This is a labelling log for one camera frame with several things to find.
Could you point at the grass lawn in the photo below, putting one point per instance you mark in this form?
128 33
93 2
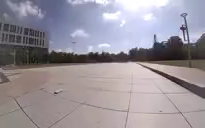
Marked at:
193 64

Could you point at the white multi-storey building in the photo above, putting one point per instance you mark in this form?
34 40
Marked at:
13 40

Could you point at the small pale litter object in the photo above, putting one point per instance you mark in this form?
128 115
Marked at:
58 91

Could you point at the pale concrete slab plaza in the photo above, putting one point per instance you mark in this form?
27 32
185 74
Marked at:
100 100

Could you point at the raised concrete platform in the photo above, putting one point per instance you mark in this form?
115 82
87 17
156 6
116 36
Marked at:
186 75

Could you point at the row of dark trees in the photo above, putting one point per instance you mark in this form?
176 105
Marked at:
100 56

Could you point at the tall lamp pole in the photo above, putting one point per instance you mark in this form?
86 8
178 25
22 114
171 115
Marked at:
187 40

